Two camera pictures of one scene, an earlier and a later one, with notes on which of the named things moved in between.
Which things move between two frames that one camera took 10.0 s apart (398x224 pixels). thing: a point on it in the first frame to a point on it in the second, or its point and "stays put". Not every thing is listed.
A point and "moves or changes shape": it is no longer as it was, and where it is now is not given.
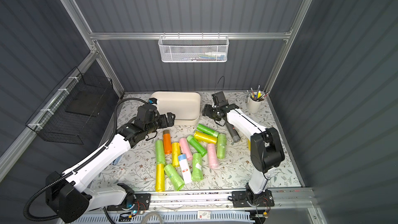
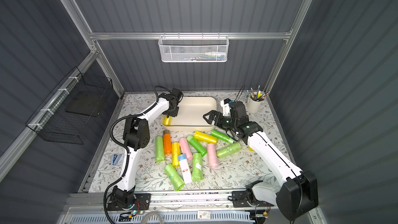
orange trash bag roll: x=167 y=139 stays put
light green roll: x=197 y=167 stays put
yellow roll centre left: x=175 y=151 stays put
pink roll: x=213 y=162 stays put
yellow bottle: x=160 y=178 moves or changes shape
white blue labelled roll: x=184 y=168 stays put
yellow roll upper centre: x=202 y=137 stays put
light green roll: x=221 y=145 to x=228 y=150
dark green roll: x=207 y=129 to x=222 y=136
